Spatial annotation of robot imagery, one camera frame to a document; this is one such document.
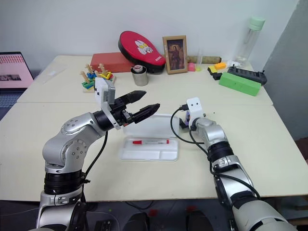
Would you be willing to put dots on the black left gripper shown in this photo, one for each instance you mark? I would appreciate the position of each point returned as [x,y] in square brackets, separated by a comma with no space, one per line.
[119,111]

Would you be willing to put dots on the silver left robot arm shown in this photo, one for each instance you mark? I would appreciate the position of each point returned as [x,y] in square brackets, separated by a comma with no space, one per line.
[72,142]

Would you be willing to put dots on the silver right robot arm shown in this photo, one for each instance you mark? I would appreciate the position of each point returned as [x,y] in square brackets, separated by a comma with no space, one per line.
[216,137]

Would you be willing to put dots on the red marker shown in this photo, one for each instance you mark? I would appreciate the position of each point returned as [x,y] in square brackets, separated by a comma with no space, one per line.
[149,142]

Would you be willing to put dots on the metal cup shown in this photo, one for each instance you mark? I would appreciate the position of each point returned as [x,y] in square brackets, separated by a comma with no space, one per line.
[140,78]

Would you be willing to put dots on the pink small toy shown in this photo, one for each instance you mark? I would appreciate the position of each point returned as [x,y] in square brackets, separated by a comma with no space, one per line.
[191,67]

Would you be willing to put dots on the yellow-green small toy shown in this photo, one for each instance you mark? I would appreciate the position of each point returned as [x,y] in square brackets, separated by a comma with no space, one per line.
[198,68]

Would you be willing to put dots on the red black oval pad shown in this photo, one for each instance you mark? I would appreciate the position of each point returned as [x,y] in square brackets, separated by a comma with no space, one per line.
[140,47]

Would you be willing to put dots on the wooden shape stacking toy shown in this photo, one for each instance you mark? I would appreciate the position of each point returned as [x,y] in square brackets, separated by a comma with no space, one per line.
[96,77]

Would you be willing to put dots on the red rectangular box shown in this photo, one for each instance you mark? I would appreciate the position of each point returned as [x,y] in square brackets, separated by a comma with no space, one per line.
[108,61]

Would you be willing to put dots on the clear thin glass tube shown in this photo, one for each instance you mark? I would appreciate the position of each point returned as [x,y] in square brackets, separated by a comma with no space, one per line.
[199,57]

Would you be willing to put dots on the yellow black sponge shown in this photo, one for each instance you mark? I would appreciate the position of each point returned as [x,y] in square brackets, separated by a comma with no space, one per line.
[212,70]

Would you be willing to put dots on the black small block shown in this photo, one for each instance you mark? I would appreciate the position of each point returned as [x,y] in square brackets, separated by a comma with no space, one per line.
[217,76]

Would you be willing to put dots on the brown cardboard tube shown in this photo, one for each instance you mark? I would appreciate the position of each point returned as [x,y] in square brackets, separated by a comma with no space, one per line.
[211,59]

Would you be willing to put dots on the orange block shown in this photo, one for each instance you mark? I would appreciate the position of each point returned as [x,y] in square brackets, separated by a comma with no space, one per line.
[220,65]

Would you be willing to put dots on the green rectangular box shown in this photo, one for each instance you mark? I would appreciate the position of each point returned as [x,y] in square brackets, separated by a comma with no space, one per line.
[239,83]

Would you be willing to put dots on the white crumpled object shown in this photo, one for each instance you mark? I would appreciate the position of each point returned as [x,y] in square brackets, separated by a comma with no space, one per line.
[234,63]

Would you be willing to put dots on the black slotted rack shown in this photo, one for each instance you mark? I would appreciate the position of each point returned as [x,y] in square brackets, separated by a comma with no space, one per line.
[250,75]

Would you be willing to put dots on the dark rounded foot shape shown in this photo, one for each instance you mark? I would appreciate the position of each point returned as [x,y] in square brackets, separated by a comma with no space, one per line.
[138,222]

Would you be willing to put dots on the clear bottle with green lid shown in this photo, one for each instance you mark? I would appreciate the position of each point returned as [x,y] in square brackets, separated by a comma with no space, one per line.
[250,41]

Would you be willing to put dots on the open laptop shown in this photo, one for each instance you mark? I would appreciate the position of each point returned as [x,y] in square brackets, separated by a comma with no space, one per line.
[12,72]

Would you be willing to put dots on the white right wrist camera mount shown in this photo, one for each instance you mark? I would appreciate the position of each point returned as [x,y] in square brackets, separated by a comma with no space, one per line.
[195,108]

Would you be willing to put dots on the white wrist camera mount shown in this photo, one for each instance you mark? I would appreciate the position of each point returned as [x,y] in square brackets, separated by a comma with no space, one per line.
[102,90]
[195,108]

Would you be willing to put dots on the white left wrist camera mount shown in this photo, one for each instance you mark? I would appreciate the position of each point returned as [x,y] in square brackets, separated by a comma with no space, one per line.
[102,90]

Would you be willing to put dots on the wooden picture frame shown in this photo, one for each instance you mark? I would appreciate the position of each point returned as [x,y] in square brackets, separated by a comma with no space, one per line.
[175,55]

